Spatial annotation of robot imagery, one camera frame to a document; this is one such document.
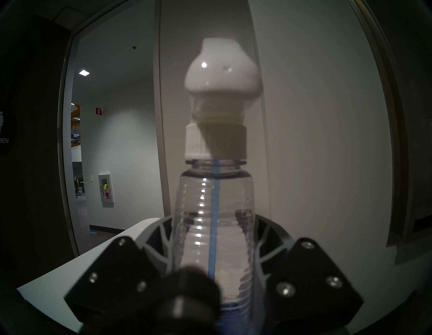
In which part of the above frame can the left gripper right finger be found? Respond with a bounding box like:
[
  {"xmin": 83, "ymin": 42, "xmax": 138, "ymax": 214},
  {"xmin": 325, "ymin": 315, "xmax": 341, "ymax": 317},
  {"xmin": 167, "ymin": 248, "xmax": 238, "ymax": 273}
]
[{"xmin": 251, "ymin": 214, "xmax": 364, "ymax": 335}]

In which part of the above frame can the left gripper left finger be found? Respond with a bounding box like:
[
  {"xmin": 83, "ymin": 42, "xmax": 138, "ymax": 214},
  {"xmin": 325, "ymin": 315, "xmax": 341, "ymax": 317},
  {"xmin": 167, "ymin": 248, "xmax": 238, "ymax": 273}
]
[{"xmin": 64, "ymin": 216, "xmax": 178, "ymax": 333}]

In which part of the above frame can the clear spray cleaner bottle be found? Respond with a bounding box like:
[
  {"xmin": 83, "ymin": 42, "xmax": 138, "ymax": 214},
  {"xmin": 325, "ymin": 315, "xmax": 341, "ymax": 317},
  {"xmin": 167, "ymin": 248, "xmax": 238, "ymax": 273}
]
[{"xmin": 170, "ymin": 37, "xmax": 264, "ymax": 335}]

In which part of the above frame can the white table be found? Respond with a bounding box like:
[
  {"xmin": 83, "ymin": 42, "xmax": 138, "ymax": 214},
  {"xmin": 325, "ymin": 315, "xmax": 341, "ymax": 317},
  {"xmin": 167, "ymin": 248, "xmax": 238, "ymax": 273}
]
[{"xmin": 17, "ymin": 218, "xmax": 162, "ymax": 333}]

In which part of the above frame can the dark restroom door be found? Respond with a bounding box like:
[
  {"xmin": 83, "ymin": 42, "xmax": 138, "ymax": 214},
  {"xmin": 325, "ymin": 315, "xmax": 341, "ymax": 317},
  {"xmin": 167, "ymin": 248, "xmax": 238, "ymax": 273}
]
[{"xmin": 0, "ymin": 14, "xmax": 75, "ymax": 291}]

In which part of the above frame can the orange warehouse rack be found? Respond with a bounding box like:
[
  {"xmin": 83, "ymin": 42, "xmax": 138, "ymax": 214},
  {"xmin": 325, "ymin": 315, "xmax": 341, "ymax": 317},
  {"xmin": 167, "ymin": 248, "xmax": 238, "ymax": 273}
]
[{"xmin": 71, "ymin": 103, "xmax": 81, "ymax": 147}]

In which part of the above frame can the dark restroom sign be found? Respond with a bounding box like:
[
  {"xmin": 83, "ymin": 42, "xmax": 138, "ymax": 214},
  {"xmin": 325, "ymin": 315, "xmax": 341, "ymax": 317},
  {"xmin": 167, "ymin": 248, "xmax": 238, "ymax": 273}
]
[{"xmin": 0, "ymin": 106, "xmax": 17, "ymax": 157}]

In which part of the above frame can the fire extinguisher wall cabinet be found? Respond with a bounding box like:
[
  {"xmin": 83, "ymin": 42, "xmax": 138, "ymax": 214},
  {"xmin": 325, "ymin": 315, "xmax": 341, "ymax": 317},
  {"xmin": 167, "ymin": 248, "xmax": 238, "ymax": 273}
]
[{"xmin": 98, "ymin": 173, "xmax": 114, "ymax": 208}]

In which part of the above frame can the grey door frame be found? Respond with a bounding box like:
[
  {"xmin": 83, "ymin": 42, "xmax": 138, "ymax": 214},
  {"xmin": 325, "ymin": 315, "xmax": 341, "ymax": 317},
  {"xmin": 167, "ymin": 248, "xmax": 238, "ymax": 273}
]
[{"xmin": 57, "ymin": 0, "xmax": 172, "ymax": 257}]

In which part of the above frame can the stainless steel wall dispenser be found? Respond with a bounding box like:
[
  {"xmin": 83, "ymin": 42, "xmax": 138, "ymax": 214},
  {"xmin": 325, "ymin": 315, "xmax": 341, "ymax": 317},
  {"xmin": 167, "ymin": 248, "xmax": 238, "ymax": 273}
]
[{"xmin": 349, "ymin": 0, "xmax": 432, "ymax": 248}]

